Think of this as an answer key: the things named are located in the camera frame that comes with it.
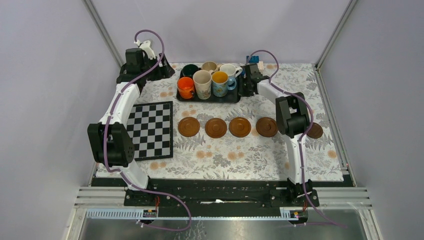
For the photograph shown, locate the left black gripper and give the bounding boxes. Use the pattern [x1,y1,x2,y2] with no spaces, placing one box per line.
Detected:
[140,52,174,81]

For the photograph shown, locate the black serving tray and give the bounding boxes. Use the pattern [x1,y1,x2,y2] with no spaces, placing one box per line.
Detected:
[176,67,241,104]

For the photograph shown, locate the white mug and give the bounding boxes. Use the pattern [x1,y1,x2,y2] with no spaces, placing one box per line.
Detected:
[219,63,243,78]

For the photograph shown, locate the blue mug yellow inside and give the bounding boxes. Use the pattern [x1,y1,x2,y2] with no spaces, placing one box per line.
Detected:
[212,71,236,98]

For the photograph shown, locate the brown wooden coaster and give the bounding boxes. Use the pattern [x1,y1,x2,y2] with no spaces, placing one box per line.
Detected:
[204,118,228,139]
[229,117,252,138]
[256,117,279,138]
[178,117,200,137]

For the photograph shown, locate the dark wooden coaster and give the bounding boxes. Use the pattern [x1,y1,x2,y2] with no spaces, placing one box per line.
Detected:
[307,122,324,139]

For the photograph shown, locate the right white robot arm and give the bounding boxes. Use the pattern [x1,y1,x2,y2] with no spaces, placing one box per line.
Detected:
[236,63,313,206]

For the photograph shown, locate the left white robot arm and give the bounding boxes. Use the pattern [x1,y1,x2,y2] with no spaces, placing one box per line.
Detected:
[87,48,175,206]

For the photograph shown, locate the dark green mug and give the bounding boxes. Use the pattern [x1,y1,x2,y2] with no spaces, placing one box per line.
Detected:
[180,64,200,78]

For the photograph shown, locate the orange mug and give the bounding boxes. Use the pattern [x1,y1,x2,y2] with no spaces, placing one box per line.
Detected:
[177,77,195,100]

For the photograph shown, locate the white lego brick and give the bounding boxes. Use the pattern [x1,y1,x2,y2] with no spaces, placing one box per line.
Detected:
[257,61,265,71]

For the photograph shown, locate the blue lego brick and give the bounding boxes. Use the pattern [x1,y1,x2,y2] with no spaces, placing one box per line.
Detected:
[246,55,260,64]

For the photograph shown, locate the tall cream floral mug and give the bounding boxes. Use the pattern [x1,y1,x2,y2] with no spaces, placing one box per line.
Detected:
[193,70,212,100]

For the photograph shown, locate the beige mug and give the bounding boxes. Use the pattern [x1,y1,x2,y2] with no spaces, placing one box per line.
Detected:
[201,61,220,74]

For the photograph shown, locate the black white chessboard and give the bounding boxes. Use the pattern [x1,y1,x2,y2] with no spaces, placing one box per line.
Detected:
[126,101,174,161]

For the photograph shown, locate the floral table cloth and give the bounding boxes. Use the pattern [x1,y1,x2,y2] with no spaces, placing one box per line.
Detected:
[137,63,343,182]

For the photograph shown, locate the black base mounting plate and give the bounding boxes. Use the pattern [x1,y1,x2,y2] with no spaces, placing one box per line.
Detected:
[91,174,355,218]

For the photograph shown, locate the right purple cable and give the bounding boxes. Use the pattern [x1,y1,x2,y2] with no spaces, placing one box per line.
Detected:
[245,49,347,229]

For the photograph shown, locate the purple cable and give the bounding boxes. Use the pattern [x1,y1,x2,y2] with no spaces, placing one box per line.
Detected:
[245,49,347,229]
[102,29,193,232]

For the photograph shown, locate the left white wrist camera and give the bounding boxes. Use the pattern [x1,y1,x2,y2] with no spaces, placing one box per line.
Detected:
[134,39,157,60]

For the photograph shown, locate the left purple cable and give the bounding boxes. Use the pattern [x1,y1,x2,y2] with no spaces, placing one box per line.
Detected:
[102,29,193,232]

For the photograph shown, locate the white slotted cable duct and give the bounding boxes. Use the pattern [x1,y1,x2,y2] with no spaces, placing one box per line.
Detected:
[86,208,300,221]

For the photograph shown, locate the aluminium frame rail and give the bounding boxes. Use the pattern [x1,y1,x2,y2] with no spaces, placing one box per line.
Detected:
[75,186,373,210]

